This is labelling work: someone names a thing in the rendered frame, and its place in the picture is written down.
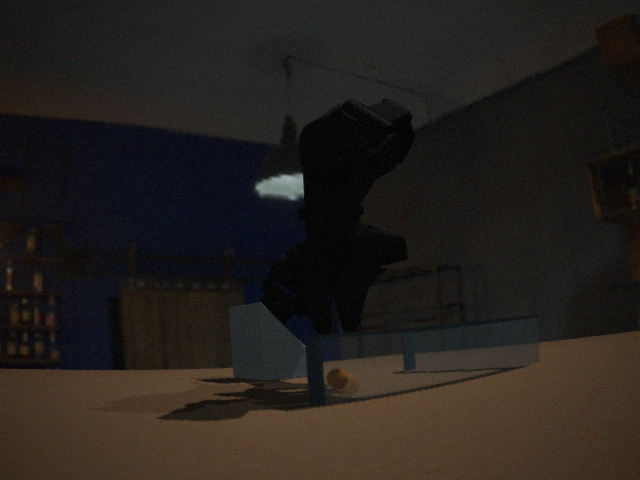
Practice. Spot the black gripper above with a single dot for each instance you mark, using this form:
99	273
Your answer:
330	222

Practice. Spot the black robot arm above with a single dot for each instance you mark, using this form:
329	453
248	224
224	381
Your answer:
345	150

